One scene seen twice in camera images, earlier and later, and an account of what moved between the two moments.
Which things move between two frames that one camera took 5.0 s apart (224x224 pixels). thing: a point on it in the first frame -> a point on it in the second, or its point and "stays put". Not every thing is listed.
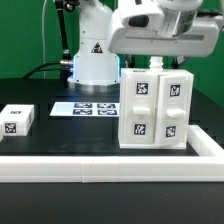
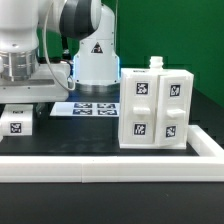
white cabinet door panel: x=139 y=108 stays put
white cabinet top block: x=16 y=120 stays put
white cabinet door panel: x=172 y=109 stays put
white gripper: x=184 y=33 -> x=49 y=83
